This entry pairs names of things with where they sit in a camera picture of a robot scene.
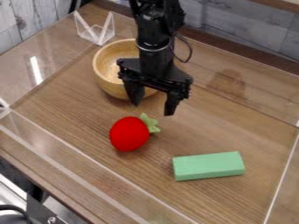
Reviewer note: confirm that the red plush strawberry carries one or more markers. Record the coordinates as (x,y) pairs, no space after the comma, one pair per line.
(130,131)

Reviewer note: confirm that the wooden bowl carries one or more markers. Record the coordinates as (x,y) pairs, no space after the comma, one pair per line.
(104,64)

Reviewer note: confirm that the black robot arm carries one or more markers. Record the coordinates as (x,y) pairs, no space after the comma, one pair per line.
(158,18)

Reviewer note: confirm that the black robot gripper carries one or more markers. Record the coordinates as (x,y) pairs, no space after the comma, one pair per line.
(153,71)

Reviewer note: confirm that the black metal bracket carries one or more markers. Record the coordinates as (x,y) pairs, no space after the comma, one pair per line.
(40,214)

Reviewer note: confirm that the green foam block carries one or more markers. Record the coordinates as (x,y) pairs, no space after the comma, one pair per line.
(206,166)

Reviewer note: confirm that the clear acrylic tray wall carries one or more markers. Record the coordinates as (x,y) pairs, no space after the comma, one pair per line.
(78,181)

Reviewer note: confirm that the clear acrylic triangular stand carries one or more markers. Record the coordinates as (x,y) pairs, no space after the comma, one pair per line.
(96,34)

